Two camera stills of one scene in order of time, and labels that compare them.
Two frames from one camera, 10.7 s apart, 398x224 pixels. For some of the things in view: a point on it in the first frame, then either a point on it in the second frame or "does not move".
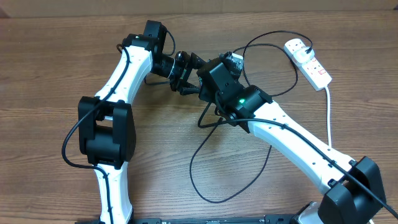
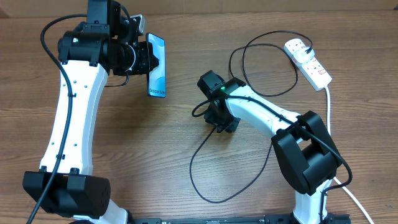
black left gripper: (194, 62) -> (147, 62)
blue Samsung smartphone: (237, 60) -> (157, 76)
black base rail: (208, 220) does not move
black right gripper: (210, 97) -> (231, 126)
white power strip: (318, 78) does not move
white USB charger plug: (302, 56) does not move
